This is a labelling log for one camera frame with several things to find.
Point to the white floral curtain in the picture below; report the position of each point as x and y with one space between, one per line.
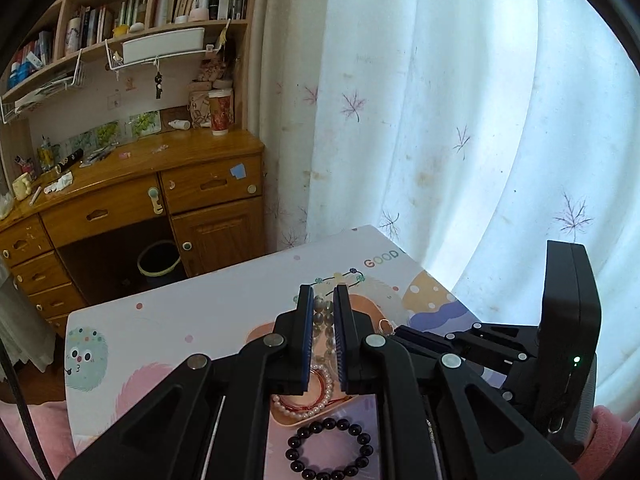
425 135

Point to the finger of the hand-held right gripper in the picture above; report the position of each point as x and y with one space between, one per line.
425 337
505 340

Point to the cartoon printed tablecloth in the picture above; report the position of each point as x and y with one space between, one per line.
165 340

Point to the row of books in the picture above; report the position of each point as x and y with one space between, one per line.
175 2

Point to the wooden desk with drawers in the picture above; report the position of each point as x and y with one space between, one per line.
150 195

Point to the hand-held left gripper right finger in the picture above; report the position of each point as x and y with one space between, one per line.
341 340

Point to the brown paper bag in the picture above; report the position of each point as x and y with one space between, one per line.
199 107

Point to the small white bottle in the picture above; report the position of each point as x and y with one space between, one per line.
179 124

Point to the pink fleece blanket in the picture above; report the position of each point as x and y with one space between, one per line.
40 435

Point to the crumpled white tissue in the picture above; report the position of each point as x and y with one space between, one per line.
59 183

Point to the person's right forearm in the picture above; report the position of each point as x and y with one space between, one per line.
607 440

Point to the green drawer hook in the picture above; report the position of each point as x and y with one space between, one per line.
156 201

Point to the pink plastic tray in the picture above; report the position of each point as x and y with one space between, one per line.
325 417

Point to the dark wastebasket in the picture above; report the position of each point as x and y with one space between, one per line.
159 260

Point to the blue sticker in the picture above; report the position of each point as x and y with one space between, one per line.
238 171

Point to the yellow mug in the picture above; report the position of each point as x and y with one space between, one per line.
22 186

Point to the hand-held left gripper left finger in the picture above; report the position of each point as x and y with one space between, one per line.
306 340

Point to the red paper cup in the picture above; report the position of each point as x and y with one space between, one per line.
220 114

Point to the wooden bookshelf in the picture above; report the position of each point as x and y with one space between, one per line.
150 25

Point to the white shelf tray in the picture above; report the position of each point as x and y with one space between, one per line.
164 45

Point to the bed with white cover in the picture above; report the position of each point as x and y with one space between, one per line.
25 320

